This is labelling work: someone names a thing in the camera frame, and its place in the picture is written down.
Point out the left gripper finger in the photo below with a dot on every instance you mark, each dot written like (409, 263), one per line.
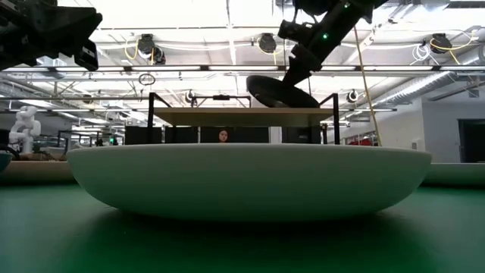
(83, 34)
(85, 17)

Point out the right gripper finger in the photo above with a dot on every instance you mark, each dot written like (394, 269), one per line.
(290, 77)
(301, 79)

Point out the black plate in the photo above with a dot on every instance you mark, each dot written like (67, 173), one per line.
(273, 95)

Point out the peach plate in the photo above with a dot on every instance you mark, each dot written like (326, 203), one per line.
(34, 172)

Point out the pale grey-green plate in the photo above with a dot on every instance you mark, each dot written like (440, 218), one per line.
(458, 174)

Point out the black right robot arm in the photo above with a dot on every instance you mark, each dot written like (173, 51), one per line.
(341, 22)

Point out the black partition panel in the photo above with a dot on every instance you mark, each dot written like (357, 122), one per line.
(182, 135)
(138, 135)
(301, 135)
(246, 134)

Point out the white column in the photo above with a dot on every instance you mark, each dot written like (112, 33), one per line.
(275, 135)

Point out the black device on gantry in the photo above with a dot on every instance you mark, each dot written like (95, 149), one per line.
(221, 97)

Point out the red background object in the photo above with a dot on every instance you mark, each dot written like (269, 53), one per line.
(362, 142)

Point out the person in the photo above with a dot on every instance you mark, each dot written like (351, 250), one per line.
(223, 136)

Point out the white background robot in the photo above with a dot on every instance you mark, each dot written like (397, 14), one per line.
(26, 129)

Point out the large white bowl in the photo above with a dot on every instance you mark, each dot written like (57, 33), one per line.
(246, 182)

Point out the pale blue bowl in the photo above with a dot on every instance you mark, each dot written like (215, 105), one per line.
(4, 161)

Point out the dark doorway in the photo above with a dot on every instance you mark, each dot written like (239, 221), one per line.
(471, 142)

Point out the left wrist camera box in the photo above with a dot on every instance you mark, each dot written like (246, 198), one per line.
(85, 57)

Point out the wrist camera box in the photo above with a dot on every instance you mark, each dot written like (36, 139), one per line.
(293, 31)
(85, 57)

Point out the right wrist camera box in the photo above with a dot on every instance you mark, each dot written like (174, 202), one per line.
(293, 31)

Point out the wooden shelf with black frame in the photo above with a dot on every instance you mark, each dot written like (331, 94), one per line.
(242, 117)

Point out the black background gantry frame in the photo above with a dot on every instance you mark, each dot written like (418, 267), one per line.
(204, 97)

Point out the silver ceiling duct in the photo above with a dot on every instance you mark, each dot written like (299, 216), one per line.
(417, 89)

